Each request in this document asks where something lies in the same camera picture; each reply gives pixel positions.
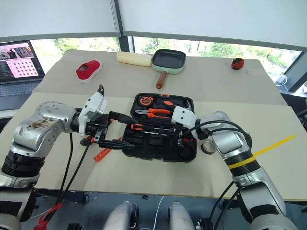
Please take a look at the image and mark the orange black tape measure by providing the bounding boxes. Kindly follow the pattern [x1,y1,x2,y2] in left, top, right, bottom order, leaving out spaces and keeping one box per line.
[138,95,154,106]

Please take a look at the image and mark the open laptop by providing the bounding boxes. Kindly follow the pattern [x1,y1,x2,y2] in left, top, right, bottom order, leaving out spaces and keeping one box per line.
[0,40,46,111]

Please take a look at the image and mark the white charger block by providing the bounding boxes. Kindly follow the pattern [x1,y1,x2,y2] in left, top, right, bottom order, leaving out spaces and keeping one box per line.
[275,74,289,87]

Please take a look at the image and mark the red zip tie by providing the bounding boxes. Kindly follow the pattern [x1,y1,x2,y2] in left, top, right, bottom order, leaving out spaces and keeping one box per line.
[33,203,63,230]

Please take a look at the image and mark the black table frame bar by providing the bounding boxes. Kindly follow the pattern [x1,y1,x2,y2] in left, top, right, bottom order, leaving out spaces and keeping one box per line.
[35,188,90,205]

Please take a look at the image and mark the grey rounded robot leg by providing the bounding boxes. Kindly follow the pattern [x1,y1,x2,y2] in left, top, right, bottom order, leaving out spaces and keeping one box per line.
[105,201,140,230]
[167,201,194,230]

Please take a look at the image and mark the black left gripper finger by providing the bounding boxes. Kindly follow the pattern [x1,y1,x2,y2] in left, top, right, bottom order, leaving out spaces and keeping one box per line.
[109,111,139,125]
[99,139,136,151]

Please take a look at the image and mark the black plastic tool case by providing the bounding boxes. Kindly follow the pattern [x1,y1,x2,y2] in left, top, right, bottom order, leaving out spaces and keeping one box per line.
[120,92,198,164]

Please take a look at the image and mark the cream plastic cylinder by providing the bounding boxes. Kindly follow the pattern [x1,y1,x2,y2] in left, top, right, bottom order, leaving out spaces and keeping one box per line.
[116,51,153,68]

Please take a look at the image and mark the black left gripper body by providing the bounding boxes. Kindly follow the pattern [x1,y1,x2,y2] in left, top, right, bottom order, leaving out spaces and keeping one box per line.
[85,111,114,147]

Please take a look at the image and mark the orange black claw hammer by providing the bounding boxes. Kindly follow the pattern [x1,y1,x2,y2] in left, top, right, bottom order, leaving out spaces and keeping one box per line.
[155,97,194,112]

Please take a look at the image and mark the orange utility knife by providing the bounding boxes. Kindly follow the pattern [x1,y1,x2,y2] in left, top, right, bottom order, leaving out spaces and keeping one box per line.
[94,138,122,163]

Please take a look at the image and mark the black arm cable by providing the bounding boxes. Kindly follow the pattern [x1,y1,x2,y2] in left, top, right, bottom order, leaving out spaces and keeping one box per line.
[47,137,93,216]
[178,126,250,230]
[44,132,74,227]
[182,119,253,230]

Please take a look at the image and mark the grey tape roll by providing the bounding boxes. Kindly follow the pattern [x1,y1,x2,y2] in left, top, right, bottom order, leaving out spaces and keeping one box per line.
[201,140,216,155]

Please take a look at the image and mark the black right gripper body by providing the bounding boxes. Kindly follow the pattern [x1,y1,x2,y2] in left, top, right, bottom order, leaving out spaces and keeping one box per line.
[168,123,193,147]

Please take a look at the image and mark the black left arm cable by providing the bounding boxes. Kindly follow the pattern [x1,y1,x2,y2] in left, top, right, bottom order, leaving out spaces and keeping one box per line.
[47,137,93,216]
[44,132,74,227]

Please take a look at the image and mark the white roller blind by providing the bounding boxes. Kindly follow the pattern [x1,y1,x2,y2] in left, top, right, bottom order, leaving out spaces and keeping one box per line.
[0,0,121,39]
[118,0,307,52]

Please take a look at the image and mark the small red black object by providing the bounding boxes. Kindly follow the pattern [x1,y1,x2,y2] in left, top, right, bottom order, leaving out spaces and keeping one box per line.
[231,57,246,71]

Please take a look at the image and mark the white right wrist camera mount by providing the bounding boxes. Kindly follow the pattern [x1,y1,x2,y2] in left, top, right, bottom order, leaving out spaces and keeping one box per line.
[171,106,198,133]

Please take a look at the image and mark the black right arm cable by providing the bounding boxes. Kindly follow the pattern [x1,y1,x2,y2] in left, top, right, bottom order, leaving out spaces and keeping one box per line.
[182,119,253,230]
[178,126,250,230]

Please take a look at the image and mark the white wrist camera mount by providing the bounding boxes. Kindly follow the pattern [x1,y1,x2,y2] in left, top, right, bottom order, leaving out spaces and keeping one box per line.
[78,92,108,138]
[171,106,198,133]

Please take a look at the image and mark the dark window mullion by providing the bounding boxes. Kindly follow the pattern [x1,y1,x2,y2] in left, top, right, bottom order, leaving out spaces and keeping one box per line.
[112,0,135,52]

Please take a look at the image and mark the red slipper white sole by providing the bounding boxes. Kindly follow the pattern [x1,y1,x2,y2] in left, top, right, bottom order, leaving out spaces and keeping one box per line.
[75,59,104,84]

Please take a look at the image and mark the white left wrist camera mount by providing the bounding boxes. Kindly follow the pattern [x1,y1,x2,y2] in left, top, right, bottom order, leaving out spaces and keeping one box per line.
[78,92,108,138]

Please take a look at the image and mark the green square frying pan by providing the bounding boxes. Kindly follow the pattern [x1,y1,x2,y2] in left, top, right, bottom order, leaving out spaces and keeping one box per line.
[151,49,187,90]

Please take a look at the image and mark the orange handled pliers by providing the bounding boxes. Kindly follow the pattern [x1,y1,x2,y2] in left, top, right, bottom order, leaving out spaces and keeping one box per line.
[134,108,172,119]

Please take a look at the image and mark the thin white cable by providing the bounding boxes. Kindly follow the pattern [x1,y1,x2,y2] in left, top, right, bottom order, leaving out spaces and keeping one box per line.
[153,195,166,230]

